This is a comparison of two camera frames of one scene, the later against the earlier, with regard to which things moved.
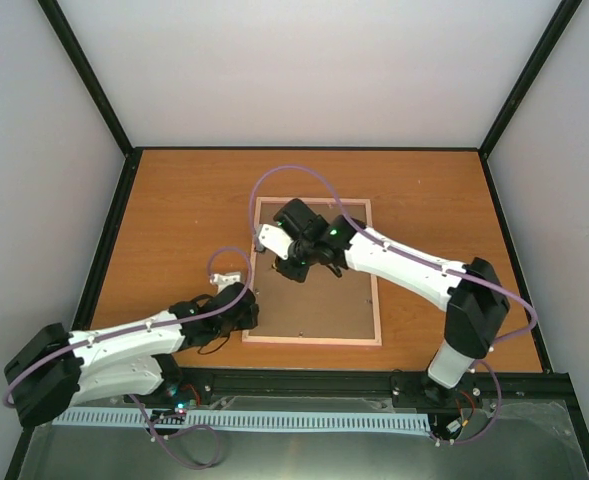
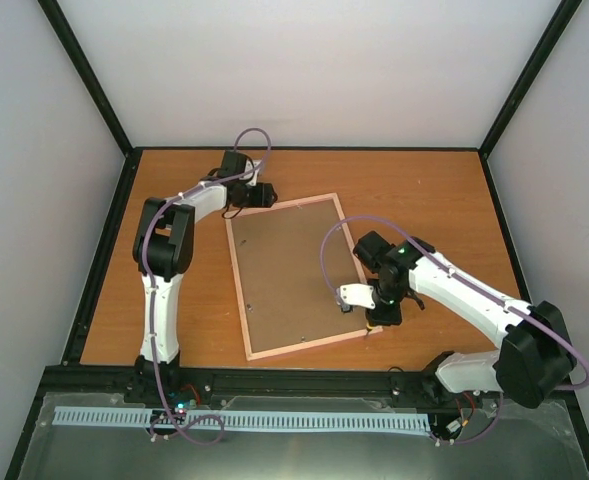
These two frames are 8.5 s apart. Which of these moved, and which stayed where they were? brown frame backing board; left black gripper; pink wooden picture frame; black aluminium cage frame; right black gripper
Moved: right black gripper; pink wooden picture frame; left black gripper
Stayed: brown frame backing board; black aluminium cage frame
